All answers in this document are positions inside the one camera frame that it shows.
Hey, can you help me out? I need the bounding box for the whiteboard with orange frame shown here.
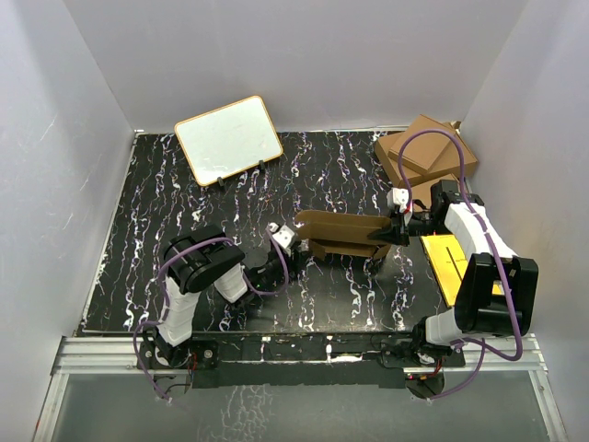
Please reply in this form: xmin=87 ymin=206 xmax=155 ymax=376
xmin=174 ymin=96 xmax=283 ymax=187

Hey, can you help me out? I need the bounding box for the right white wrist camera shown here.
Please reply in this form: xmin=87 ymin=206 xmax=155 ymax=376
xmin=387 ymin=187 xmax=412 ymax=214

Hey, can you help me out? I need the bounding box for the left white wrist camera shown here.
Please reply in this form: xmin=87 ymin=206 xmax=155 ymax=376
xmin=268 ymin=223 xmax=298 ymax=257

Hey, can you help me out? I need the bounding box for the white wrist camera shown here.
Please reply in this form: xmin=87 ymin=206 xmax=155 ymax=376
xmin=268 ymin=223 xmax=298 ymax=257
xmin=387 ymin=187 xmax=412 ymax=214

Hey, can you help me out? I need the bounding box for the black base frame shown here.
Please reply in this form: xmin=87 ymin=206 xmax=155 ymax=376
xmin=183 ymin=329 xmax=466 ymax=392

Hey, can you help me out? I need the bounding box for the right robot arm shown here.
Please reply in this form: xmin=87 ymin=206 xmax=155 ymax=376
xmin=368 ymin=180 xmax=538 ymax=366

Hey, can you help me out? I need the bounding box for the aluminium rail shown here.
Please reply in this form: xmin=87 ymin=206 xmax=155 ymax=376
xmin=50 ymin=333 xmax=549 ymax=374

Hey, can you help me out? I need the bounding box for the cardboard box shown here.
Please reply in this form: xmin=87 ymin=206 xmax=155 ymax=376
xmin=411 ymin=174 xmax=458 ymax=214
xmin=387 ymin=114 xmax=456 ymax=174
xmin=373 ymin=122 xmax=479 ymax=185
xmin=294 ymin=210 xmax=391 ymax=260

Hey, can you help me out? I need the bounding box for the yellow booklet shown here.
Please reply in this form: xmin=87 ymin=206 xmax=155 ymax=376
xmin=421 ymin=232 xmax=502 ymax=308

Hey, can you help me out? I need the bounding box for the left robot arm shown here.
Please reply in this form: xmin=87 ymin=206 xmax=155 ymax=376
xmin=140 ymin=223 xmax=308 ymax=368

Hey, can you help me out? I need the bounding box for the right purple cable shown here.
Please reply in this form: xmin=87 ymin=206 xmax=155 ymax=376
xmin=398 ymin=128 xmax=525 ymax=401

